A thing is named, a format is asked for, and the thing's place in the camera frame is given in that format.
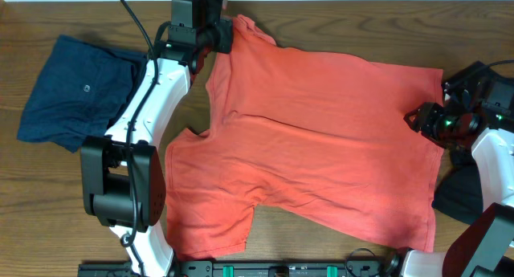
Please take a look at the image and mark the black folded garment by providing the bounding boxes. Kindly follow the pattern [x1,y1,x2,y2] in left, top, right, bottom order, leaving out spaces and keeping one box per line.
[431,60,514,226]

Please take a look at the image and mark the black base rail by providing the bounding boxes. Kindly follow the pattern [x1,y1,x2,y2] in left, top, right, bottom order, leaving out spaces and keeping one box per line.
[77,258,401,277]

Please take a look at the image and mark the orange t-shirt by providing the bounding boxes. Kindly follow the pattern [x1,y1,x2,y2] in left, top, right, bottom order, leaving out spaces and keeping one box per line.
[165,15,443,259]

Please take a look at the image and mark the navy blue folded shorts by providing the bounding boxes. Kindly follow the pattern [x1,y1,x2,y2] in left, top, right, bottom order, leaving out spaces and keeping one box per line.
[17,35,148,153]

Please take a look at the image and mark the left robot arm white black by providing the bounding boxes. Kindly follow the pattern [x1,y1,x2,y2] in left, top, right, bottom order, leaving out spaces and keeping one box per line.
[78,0,233,276]

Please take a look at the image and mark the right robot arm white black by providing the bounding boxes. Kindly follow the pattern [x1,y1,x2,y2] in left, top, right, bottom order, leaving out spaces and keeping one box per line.
[397,103,513,277]

